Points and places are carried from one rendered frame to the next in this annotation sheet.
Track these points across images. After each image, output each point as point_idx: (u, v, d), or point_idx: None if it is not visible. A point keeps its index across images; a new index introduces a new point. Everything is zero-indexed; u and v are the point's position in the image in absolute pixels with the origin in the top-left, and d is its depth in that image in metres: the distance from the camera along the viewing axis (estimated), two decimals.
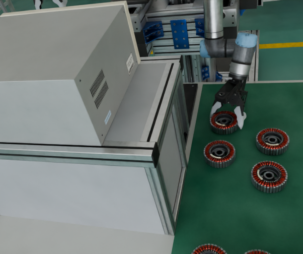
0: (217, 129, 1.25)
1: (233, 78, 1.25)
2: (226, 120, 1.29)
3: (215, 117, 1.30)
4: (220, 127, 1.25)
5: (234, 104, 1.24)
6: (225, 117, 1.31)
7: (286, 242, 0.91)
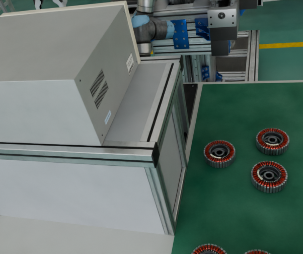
0: None
1: None
2: None
3: None
4: None
5: None
6: None
7: (286, 242, 0.91)
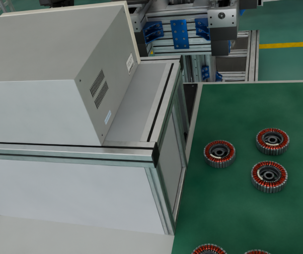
0: None
1: None
2: None
3: None
4: None
5: None
6: None
7: (286, 242, 0.91)
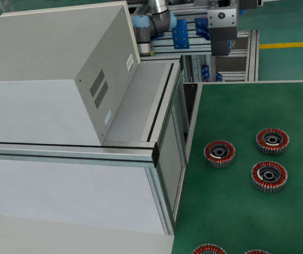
0: None
1: None
2: None
3: None
4: None
5: None
6: None
7: (286, 242, 0.91)
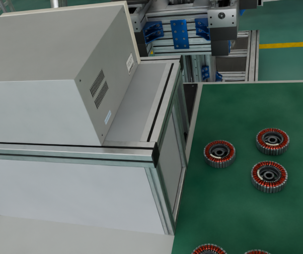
0: None
1: None
2: None
3: None
4: None
5: None
6: None
7: (286, 242, 0.91)
